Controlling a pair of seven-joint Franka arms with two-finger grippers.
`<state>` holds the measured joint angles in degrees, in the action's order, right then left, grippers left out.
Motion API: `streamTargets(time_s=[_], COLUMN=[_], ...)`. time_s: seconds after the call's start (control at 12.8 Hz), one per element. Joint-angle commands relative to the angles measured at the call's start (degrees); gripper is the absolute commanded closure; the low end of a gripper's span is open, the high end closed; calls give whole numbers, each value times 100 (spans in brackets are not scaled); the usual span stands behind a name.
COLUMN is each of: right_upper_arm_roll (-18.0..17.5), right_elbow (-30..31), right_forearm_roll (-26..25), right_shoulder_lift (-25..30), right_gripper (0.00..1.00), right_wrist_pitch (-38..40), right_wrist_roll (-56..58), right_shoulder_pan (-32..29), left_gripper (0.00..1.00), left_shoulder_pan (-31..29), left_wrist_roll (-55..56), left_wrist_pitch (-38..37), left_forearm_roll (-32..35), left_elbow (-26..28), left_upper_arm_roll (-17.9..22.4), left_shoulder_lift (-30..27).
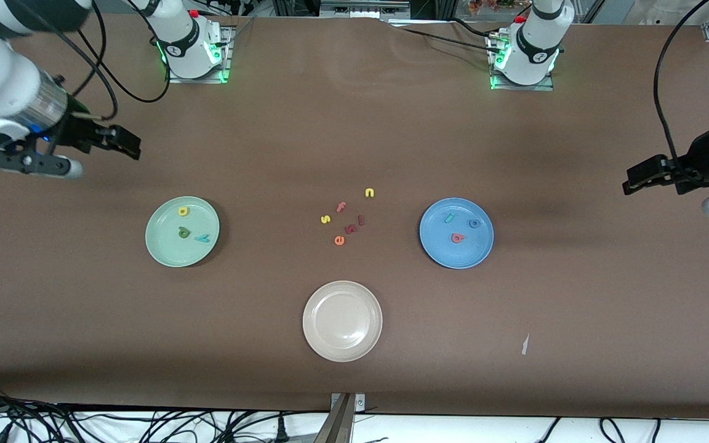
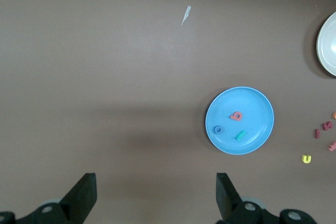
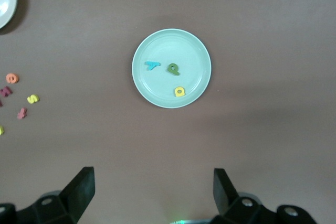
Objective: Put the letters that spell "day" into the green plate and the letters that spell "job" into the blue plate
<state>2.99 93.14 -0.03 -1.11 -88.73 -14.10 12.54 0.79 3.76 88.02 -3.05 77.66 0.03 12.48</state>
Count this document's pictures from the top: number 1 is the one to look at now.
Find green plate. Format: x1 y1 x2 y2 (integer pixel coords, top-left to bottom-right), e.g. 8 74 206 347
145 196 221 268

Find blue plate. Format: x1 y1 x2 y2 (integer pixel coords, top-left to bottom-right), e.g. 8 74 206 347
419 198 495 269

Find orange flowers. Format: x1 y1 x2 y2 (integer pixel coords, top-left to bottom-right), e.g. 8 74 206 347
467 0 531 14

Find beige plate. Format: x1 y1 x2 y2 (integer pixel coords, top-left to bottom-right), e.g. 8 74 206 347
302 281 383 362

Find grey power strip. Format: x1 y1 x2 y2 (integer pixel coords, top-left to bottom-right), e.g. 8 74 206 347
320 0 411 19

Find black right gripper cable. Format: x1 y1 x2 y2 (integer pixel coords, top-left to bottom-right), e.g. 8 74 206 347
22 12 118 121

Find long black right arm cable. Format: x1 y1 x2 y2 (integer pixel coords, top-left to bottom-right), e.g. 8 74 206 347
74 28 172 104

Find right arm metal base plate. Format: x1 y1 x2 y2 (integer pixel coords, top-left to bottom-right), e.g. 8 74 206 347
166 26 233 84

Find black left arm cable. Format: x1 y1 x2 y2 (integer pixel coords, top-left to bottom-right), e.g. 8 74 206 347
653 0 709 170

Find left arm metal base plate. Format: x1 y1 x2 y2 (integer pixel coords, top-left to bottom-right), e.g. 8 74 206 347
487 34 555 92

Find black cable across table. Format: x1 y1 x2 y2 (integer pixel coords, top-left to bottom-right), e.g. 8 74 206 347
401 28 504 54

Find looped black floor cable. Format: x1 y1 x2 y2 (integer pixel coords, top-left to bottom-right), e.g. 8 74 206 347
599 417 627 443

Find tangled black floor cables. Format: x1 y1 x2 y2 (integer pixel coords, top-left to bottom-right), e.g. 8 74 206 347
0 381 330 443

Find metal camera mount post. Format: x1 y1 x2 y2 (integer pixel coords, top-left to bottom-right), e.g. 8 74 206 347
314 393 366 443

